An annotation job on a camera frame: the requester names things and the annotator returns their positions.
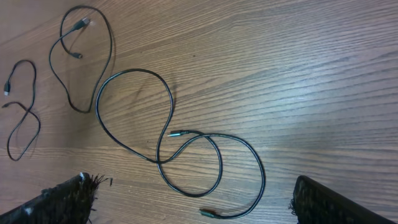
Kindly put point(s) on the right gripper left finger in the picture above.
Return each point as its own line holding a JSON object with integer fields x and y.
{"x": 68, "y": 202}

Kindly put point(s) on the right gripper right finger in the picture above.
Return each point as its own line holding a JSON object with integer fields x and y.
{"x": 314, "y": 203}

